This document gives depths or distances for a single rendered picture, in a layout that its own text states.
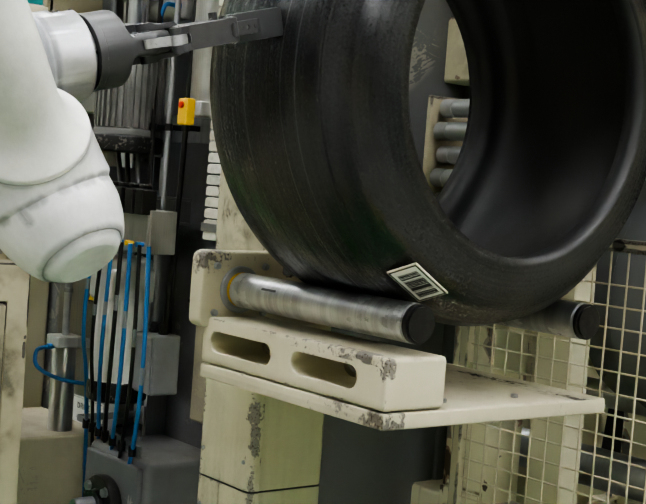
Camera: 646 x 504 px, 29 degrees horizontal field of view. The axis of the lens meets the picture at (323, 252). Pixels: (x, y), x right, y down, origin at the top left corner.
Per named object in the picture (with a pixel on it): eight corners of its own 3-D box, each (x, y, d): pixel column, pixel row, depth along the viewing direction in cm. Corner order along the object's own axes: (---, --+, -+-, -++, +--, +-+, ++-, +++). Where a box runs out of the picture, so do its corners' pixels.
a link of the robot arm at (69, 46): (-5, 16, 119) (51, 8, 122) (13, 111, 121) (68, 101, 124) (37, 10, 112) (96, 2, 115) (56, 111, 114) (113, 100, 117)
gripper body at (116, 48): (93, 11, 115) (178, -1, 121) (52, 16, 122) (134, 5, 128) (107, 92, 117) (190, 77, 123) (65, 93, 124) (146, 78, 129)
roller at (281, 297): (218, 297, 161) (232, 265, 162) (243, 311, 164) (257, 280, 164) (400, 335, 134) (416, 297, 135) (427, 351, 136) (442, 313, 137)
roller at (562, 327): (401, 311, 181) (382, 296, 178) (414, 284, 182) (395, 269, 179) (592, 347, 154) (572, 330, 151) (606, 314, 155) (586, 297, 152)
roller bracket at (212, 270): (186, 324, 161) (192, 248, 161) (414, 321, 186) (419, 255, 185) (200, 328, 159) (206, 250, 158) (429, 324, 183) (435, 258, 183)
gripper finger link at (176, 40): (117, 35, 121) (143, 32, 117) (163, 27, 124) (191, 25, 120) (121, 60, 121) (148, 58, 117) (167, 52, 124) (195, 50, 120)
